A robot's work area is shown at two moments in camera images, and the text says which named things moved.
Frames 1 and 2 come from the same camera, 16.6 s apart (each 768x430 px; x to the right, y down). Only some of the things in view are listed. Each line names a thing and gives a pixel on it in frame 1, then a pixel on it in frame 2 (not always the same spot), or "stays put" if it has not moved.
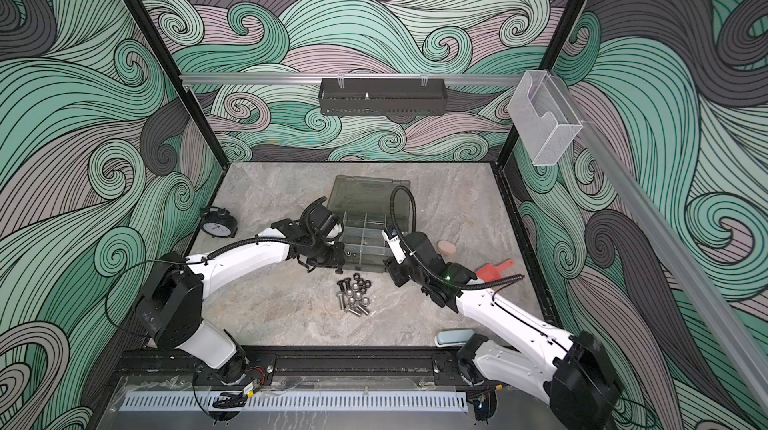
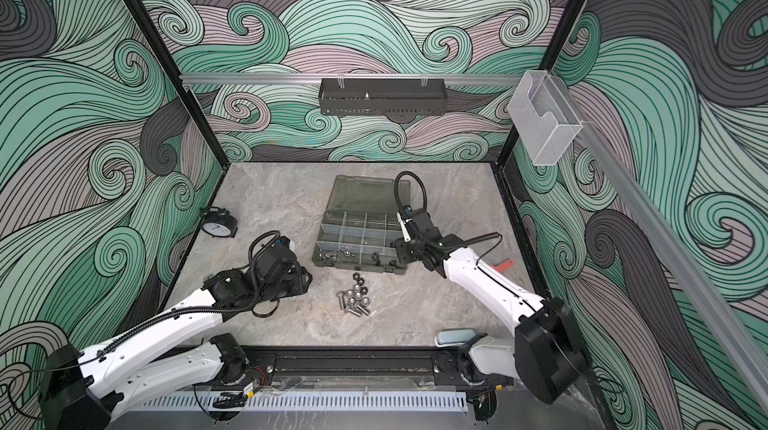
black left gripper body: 327,256 -> 294,284
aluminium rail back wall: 260,80 stays put
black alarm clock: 218,222 stays put
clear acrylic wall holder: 545,119 stays put
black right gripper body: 401,272 -> 410,250
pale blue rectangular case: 452,337 stays put
